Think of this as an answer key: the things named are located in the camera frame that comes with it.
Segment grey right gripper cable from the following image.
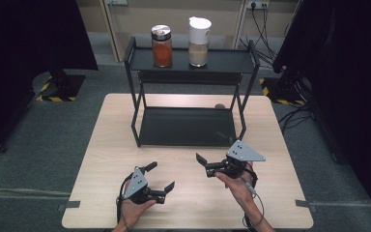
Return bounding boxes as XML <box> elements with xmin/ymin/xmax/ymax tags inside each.
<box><xmin>242</xmin><ymin>162</ymin><xmax>266</xmax><ymax>230</ymax></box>

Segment grey tape strip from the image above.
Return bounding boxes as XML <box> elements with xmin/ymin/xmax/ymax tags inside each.
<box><xmin>295</xmin><ymin>199</ymin><xmax>319</xmax><ymax>214</ymax></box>
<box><xmin>57</xmin><ymin>200</ymin><xmax>81</xmax><ymax>213</ymax></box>

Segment person's left hand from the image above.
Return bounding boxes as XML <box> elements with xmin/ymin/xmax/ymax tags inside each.
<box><xmin>119</xmin><ymin>180</ymin><xmax>157</xmax><ymax>227</ymax></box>

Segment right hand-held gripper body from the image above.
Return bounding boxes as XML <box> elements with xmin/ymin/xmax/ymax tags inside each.
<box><xmin>205</xmin><ymin>139</ymin><xmax>267</xmax><ymax>180</ymax></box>

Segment white wall socket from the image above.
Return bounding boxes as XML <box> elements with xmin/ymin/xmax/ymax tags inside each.
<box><xmin>245</xmin><ymin>0</ymin><xmax>271</xmax><ymax>10</ymax></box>

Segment person's right hand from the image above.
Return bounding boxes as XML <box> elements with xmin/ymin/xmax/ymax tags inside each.
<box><xmin>214</xmin><ymin>169</ymin><xmax>259</xmax><ymax>208</ymax></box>

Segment black curtain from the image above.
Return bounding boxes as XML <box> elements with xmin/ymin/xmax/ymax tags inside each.
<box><xmin>271</xmin><ymin>0</ymin><xmax>371</xmax><ymax>226</ymax></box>
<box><xmin>0</xmin><ymin>0</ymin><xmax>100</xmax><ymax>160</ymax></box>

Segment black cables from socket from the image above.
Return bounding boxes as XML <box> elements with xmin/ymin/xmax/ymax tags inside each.
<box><xmin>240</xmin><ymin>4</ymin><xmax>278</xmax><ymax>67</ymax></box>

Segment black stand base striped tape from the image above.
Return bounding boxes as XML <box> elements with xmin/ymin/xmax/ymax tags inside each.
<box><xmin>32</xmin><ymin>71</ymin><xmax>87</xmax><ymax>103</ymax></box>
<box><xmin>259</xmin><ymin>76</ymin><xmax>307</xmax><ymax>106</ymax></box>

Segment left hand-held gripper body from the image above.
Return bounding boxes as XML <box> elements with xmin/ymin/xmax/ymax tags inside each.
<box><xmin>121</xmin><ymin>165</ymin><xmax>167</xmax><ymax>205</ymax></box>

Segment red spice jar silver lid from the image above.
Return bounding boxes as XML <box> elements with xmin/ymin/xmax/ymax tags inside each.
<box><xmin>151</xmin><ymin>24</ymin><xmax>174</xmax><ymax>69</ymax></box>

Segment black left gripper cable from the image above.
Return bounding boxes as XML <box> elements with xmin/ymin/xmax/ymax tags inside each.
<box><xmin>115</xmin><ymin>173</ymin><xmax>137</xmax><ymax>230</ymax></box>

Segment black cables on floor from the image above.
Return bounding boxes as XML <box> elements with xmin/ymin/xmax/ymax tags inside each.
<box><xmin>277</xmin><ymin>101</ymin><xmax>314</xmax><ymax>135</ymax></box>

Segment black two-tier metal rack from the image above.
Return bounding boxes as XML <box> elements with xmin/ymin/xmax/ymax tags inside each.
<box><xmin>123</xmin><ymin>36</ymin><xmax>261</xmax><ymax>149</ymax></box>

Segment glass jar white lid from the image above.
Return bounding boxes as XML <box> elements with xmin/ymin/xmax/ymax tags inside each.
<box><xmin>187</xmin><ymin>15</ymin><xmax>213</xmax><ymax>68</ymax></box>

